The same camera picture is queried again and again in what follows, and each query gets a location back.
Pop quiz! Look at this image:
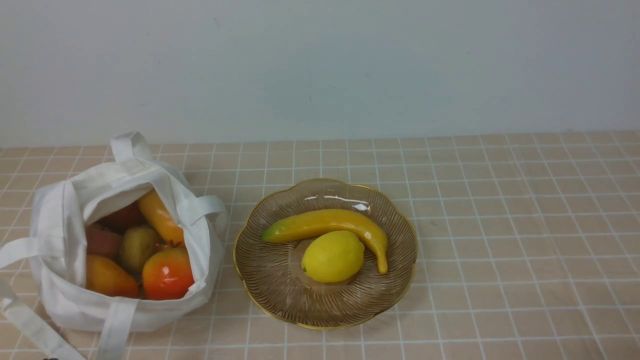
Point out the red apple at back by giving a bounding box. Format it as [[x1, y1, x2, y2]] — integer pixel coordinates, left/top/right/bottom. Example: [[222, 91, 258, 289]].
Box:
[[97, 202, 147, 234]]

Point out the orange yellow mango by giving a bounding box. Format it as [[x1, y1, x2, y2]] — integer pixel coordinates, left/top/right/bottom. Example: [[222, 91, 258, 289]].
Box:
[[85, 254, 140, 298]]

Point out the yellow banana on plate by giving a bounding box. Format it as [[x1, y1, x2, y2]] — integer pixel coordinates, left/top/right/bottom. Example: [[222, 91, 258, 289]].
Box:
[[261, 208, 389, 275]]

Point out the orange banana in bag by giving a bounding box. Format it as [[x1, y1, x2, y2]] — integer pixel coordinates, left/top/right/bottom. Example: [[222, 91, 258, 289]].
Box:
[[136, 190, 185, 248]]

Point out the ribbed amber glass plate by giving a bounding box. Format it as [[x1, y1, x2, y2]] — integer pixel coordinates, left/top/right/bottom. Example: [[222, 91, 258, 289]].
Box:
[[233, 178, 418, 330]]

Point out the brown green kiwi fruit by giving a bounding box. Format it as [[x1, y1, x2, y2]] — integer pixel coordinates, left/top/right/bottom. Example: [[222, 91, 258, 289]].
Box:
[[118, 226, 162, 276]]

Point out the white canvas tote bag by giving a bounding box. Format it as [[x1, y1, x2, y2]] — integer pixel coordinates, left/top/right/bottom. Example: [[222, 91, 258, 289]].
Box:
[[1, 131, 228, 360]]

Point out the yellow lemon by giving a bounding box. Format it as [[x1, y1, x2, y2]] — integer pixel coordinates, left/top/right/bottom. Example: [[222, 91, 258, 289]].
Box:
[[301, 230, 365, 283]]

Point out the dark red fruit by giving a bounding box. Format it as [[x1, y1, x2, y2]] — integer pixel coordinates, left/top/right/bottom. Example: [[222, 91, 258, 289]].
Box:
[[85, 224, 123, 260]]

